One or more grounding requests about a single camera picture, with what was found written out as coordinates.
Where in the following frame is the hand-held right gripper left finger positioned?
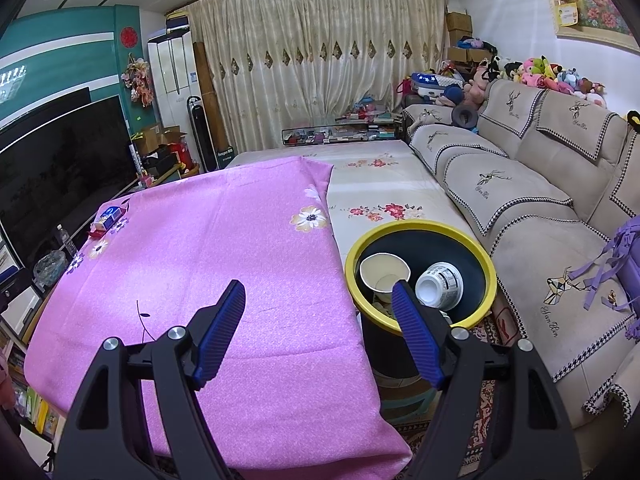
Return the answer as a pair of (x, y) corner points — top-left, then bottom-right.
(57, 279), (247, 480)

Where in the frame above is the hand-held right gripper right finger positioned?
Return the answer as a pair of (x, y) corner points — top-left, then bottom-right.
(391, 280), (583, 480)

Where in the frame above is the white printed paper cup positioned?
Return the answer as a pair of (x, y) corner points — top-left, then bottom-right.
(415, 261), (464, 309)

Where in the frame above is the cream paper cup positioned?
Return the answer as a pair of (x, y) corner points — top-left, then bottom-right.
(360, 252), (412, 295)

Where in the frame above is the black trash can yellow rim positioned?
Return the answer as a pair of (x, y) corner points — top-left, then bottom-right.
(345, 220), (497, 381)

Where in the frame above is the purple floral tablecloth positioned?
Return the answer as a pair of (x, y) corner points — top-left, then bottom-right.
(24, 156), (413, 471)

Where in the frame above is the white floral bedsheet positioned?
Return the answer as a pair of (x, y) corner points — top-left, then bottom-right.
(232, 139), (483, 271)

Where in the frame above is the beige sofa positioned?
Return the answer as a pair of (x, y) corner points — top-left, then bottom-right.
(402, 77), (640, 428)

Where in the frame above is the blue white small box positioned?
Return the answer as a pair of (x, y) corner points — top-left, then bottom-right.
(95, 206), (126, 231)

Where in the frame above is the clear water bottle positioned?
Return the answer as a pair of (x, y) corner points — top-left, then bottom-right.
(56, 224), (78, 257)

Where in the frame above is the clear plastic bag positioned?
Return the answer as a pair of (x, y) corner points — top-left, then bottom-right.
(32, 251), (68, 288)

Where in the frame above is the open cardboard box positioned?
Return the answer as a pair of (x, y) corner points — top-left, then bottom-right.
(134, 125), (188, 161)

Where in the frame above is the bookshelf with books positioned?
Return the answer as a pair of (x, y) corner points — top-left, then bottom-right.
(0, 340), (66, 441)

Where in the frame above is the black tower fan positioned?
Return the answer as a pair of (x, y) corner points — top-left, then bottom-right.
(186, 95), (219, 171)

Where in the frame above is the purple backpack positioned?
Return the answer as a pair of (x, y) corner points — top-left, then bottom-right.
(582, 217), (640, 341)

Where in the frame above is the dark round neck pillow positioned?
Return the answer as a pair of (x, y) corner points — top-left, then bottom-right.
(451, 103), (480, 128)

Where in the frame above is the black flat television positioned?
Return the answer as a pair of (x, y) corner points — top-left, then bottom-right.
(0, 95), (140, 268)

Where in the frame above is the hanging flower wreath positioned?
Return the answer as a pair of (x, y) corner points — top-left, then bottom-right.
(121, 55), (153, 108)

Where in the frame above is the black screen panel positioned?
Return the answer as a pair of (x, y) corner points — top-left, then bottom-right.
(0, 86), (92, 153)

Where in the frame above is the row of plush toys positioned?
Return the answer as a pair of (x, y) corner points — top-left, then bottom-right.
(467, 55), (608, 108)

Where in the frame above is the cream patterned curtain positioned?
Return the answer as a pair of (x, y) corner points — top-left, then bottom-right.
(172, 0), (451, 151)

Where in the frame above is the crystal wall decoration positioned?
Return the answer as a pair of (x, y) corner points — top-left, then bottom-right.
(0, 62), (28, 101)

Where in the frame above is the framed wall painting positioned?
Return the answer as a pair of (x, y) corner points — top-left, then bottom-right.
(540, 0), (640, 51)

